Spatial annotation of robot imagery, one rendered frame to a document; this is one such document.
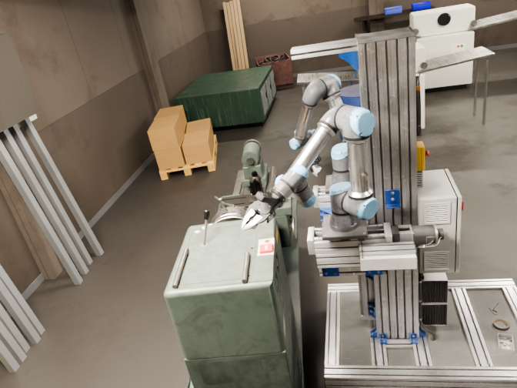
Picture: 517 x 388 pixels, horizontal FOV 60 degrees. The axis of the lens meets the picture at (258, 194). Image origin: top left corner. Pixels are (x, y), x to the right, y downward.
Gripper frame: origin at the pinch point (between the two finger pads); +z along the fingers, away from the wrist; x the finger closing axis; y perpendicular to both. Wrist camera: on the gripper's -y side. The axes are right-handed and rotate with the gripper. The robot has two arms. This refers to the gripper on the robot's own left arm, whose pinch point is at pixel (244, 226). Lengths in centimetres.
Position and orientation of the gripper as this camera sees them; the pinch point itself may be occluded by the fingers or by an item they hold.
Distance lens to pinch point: 177.7
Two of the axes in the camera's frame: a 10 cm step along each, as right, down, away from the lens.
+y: 1.4, 4.4, 8.9
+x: -7.2, -5.7, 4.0
